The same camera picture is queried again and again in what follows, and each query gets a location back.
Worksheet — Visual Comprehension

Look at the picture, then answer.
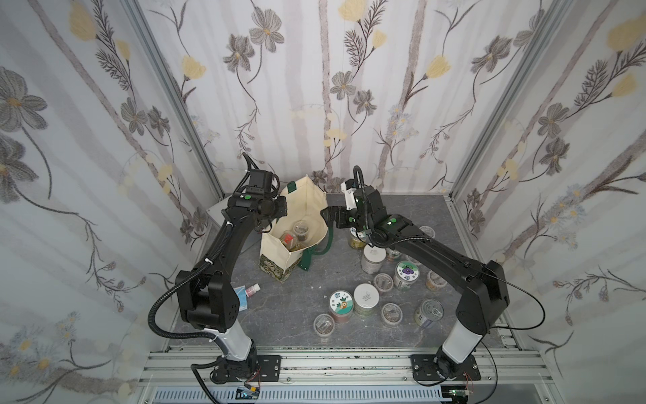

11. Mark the clear lid cup by wall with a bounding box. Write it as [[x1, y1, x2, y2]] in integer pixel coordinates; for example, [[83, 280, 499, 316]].
[[426, 271, 447, 291]]

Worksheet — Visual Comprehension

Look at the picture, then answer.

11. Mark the red label seed jar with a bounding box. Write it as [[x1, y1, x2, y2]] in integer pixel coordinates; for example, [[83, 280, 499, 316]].
[[329, 290, 354, 323]]

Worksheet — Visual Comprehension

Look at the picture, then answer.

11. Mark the cream canvas tote bag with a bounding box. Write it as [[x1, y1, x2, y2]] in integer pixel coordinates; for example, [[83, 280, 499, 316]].
[[259, 176, 328, 283]]

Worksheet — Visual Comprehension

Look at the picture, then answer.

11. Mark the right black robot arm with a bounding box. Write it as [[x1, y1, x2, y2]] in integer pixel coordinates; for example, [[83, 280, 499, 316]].
[[321, 186, 510, 380]]

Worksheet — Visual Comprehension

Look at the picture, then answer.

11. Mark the teal label seed cup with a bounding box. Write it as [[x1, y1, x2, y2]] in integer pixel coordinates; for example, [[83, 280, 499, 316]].
[[373, 273, 394, 295]]

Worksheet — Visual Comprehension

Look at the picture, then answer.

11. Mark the large strawberry label jar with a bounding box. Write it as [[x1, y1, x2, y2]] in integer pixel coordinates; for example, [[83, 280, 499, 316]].
[[386, 247, 402, 262]]

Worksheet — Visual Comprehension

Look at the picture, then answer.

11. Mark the clear lid green seed cup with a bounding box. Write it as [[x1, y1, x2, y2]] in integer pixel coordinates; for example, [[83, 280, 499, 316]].
[[420, 226, 436, 238]]

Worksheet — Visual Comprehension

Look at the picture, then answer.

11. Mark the silver lid text jar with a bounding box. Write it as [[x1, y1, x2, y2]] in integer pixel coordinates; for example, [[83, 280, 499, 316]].
[[361, 245, 387, 274]]

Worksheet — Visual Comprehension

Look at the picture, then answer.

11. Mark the yellow label tall jar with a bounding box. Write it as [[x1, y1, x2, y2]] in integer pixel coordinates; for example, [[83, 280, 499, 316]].
[[348, 227, 366, 250]]

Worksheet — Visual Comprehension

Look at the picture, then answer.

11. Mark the white lid seed jar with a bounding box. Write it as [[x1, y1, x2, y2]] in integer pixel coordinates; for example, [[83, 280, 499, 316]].
[[353, 283, 380, 316]]

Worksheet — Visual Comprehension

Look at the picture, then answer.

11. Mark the black corrugated cable conduit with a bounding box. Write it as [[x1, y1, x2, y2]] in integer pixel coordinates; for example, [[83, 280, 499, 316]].
[[147, 262, 223, 404]]

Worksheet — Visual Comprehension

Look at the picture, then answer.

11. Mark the silver first aid case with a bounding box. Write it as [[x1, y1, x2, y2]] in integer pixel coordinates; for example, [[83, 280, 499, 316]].
[[208, 194, 263, 254]]

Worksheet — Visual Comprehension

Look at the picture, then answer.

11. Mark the purple flower lid jar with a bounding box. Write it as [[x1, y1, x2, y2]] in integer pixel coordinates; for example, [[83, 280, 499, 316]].
[[394, 260, 420, 291]]

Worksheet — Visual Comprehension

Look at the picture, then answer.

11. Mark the blue face mask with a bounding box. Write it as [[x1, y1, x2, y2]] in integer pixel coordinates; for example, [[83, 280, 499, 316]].
[[234, 286, 248, 311]]

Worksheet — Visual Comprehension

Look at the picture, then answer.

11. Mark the red flower seed cup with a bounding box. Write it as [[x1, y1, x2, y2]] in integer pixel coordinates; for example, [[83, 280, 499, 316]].
[[280, 231, 299, 251]]

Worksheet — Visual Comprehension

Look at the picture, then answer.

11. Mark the purple label metal can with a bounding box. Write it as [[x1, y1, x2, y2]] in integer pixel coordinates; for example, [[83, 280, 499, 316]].
[[414, 300, 444, 328]]

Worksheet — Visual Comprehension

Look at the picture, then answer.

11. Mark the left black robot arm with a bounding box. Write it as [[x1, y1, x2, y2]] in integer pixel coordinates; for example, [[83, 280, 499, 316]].
[[175, 168, 287, 379]]

